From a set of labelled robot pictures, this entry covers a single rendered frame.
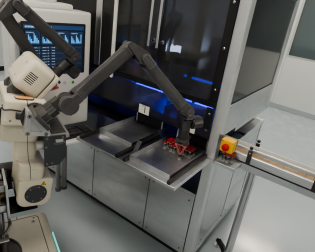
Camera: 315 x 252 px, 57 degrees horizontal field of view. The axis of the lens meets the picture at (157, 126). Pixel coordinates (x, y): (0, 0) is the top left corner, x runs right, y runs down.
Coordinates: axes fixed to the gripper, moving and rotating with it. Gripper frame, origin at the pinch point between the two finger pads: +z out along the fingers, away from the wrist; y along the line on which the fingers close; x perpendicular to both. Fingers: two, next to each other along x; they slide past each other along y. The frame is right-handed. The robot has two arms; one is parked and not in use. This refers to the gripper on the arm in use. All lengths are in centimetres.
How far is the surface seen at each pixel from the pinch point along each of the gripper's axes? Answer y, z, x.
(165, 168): -13.7, 4.2, 3.6
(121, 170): 27, 44, 48
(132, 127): 23.0, 4.3, 40.3
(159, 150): 3.4, 4.4, 13.6
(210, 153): 12.0, 1.7, -14.6
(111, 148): -10.2, 3.9, 37.7
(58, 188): 15, 70, 96
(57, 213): 11, 91, 95
